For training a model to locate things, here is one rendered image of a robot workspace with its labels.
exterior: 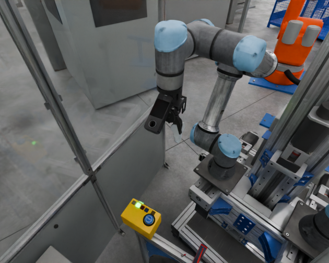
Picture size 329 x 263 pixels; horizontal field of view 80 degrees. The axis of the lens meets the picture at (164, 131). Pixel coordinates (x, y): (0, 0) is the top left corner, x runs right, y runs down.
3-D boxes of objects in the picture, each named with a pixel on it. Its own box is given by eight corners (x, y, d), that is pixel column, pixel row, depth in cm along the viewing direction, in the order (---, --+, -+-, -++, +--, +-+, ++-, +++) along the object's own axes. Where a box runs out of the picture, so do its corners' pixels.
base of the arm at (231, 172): (216, 153, 119) (220, 142, 111) (239, 168, 111) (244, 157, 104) (202, 169, 111) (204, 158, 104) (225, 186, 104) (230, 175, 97)
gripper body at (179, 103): (186, 111, 65) (189, 79, 57) (174, 127, 60) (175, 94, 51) (166, 104, 68) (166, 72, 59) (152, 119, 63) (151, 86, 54)
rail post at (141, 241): (144, 263, 167) (134, 233, 111) (147, 258, 169) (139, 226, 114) (149, 266, 166) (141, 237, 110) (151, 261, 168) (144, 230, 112)
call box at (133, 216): (123, 223, 97) (119, 215, 89) (135, 206, 103) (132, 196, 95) (150, 241, 91) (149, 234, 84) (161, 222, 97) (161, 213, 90)
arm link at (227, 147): (229, 171, 98) (236, 155, 88) (206, 157, 104) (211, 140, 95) (240, 157, 104) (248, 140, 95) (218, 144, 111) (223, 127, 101)
